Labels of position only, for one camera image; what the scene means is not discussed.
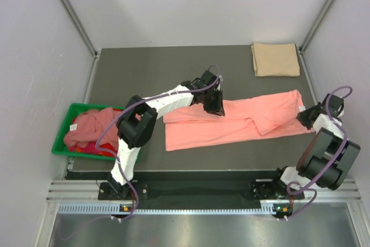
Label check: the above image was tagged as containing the aluminium frame rail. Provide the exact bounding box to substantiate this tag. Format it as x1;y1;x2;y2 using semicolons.
46;179;361;202

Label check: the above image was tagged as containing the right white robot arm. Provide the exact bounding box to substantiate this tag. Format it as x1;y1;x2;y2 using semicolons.
269;94;361;198

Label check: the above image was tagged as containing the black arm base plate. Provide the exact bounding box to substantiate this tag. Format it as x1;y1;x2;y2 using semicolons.
98;179;289;210

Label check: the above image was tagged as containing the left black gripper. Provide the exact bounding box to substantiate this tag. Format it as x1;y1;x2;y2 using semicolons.
201;87;224;116

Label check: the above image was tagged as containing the dusty pink shirt in bin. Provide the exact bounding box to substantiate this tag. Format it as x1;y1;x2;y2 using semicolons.
64;107;121;148

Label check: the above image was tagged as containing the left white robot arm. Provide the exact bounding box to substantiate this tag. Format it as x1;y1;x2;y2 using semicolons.
108;69;225;199

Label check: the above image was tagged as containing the green plastic bin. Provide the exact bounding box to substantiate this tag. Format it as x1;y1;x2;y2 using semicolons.
52;103;124;161

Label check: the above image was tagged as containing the red shirt in bin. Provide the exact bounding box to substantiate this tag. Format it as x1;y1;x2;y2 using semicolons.
67;126;119;157

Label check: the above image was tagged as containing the slotted grey cable duct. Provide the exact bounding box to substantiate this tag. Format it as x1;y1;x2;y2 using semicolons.
57;203;278;216

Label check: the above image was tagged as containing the salmon pink t shirt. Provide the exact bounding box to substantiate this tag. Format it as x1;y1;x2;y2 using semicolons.
163;90;314;152

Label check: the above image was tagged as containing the folded beige t shirt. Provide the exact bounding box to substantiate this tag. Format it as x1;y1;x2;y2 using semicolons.
251;42;300;77

